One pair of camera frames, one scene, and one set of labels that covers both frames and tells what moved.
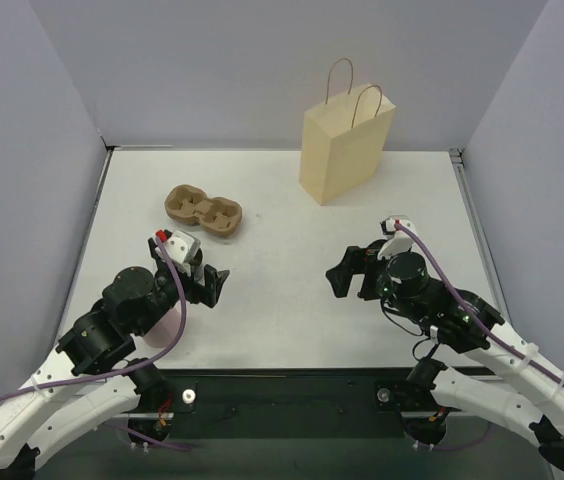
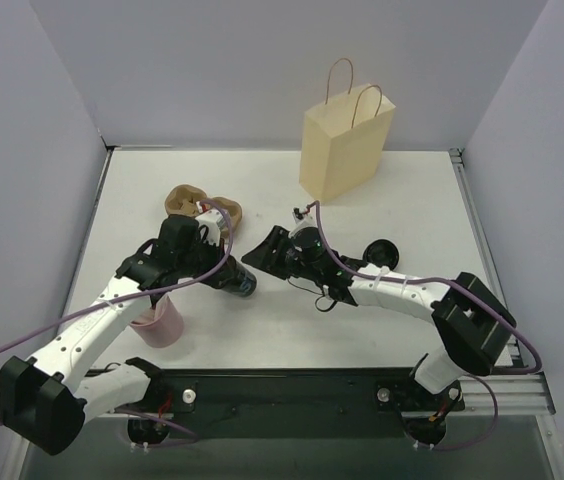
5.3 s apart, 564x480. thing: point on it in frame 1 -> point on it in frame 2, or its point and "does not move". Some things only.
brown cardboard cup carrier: [217, 216] does not move
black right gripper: [362, 273] -> [280, 253]
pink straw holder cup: [164, 332] does not move
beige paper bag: [344, 138] does not move
